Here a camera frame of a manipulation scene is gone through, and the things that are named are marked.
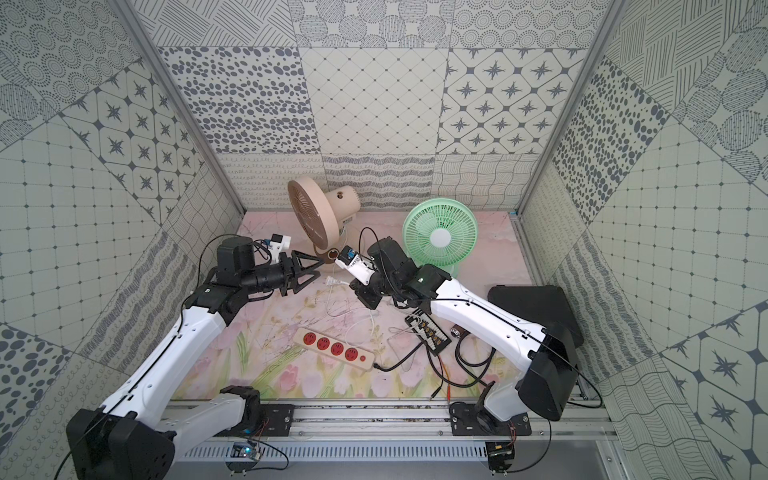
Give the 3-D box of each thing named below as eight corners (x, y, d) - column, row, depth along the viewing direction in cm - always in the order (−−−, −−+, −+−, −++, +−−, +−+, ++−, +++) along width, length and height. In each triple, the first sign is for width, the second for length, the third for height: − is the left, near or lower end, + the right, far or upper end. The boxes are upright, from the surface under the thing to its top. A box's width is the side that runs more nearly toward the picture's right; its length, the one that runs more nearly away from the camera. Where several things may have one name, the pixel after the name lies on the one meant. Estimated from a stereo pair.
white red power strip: (292, 345, 89) (289, 340, 86) (302, 327, 92) (299, 322, 90) (371, 374, 83) (370, 371, 81) (378, 354, 87) (378, 350, 84)
